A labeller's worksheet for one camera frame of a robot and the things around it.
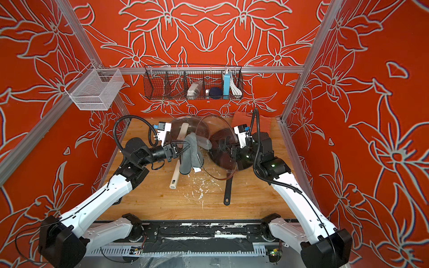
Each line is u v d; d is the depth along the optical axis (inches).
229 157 26.2
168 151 22.5
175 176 31.3
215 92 37.4
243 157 24.9
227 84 34.3
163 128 23.1
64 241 14.7
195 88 36.4
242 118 45.1
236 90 36.0
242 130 24.5
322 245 14.3
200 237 28.6
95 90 36.3
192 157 24.4
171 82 39.6
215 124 47.0
